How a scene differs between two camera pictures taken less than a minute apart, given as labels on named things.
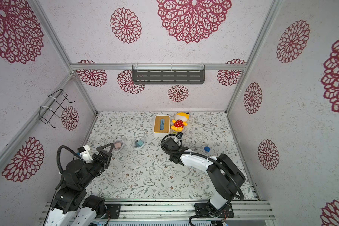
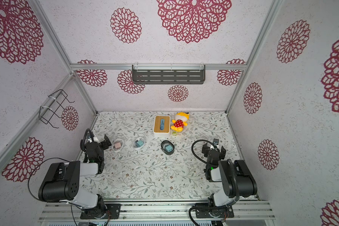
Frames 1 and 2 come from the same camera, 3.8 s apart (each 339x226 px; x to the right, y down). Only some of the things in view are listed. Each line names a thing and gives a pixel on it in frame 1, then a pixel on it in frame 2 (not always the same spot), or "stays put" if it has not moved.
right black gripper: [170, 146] to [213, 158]
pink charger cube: [117, 145] stays put
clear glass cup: [118, 144] stays put
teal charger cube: [139, 143] stays put
